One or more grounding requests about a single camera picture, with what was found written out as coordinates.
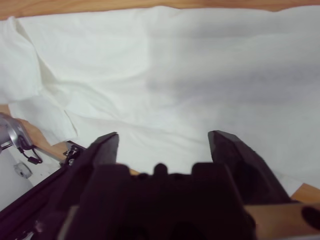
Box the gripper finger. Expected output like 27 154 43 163
207 129 292 205
57 131 120 210

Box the white Unitree T-shirt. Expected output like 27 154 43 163
0 5 320 198

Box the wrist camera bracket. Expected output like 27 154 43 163
243 199 320 237

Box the black base cable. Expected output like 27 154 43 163
17 143 42 166

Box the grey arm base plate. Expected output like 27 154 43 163
0 112 35 151

